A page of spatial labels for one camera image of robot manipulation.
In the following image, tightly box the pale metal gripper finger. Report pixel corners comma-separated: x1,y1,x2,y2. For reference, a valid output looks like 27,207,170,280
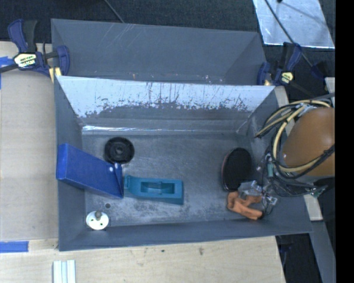
238,180,266,199
261,195,278,217

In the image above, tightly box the orange cloth toy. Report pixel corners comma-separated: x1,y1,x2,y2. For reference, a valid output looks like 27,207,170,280
226,190,265,221

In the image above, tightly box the black oval paddle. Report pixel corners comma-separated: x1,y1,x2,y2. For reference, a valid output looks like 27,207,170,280
221,147,254,192

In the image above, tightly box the grey metal bin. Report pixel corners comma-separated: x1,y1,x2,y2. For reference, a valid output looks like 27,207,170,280
50,18,313,252

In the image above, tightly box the teal tape dispenser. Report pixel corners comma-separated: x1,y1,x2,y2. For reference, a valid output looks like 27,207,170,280
123,174,185,206

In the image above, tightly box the black round wheel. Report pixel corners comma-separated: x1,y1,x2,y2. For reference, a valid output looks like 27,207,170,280
103,136,136,165

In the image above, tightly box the white round knob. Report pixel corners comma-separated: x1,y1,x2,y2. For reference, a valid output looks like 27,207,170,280
85,210,110,231

